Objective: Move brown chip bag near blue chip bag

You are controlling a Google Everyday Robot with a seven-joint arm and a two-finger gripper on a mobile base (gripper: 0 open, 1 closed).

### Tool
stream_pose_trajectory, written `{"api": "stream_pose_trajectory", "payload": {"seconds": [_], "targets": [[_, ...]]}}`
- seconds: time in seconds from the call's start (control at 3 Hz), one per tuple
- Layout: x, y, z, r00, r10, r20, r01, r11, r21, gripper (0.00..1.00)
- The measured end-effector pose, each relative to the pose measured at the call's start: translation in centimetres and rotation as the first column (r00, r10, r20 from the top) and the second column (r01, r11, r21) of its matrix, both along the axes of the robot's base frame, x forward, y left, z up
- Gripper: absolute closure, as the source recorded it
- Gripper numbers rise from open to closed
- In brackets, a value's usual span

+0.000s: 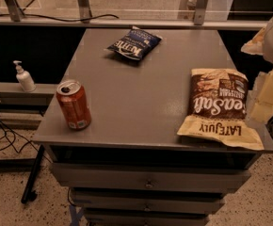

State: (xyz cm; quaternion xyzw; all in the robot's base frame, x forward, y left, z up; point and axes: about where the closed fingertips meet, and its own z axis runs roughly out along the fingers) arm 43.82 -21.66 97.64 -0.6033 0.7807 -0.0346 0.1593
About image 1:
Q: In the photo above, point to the black metal leg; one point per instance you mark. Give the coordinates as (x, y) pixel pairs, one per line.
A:
(29, 194)

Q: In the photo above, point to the grey drawer cabinet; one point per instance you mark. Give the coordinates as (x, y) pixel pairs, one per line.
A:
(130, 167)

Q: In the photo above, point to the brown Late July chip bag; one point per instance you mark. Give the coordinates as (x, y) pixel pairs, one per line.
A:
(217, 109)

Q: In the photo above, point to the blue Kettle chip bag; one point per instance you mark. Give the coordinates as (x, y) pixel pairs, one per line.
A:
(136, 44)

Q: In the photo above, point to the orange soda can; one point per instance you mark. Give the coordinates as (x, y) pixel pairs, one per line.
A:
(73, 101)

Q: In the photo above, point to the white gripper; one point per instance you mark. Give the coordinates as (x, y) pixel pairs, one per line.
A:
(260, 103)

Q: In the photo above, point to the white pump bottle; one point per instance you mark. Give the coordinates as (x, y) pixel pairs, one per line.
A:
(24, 78)

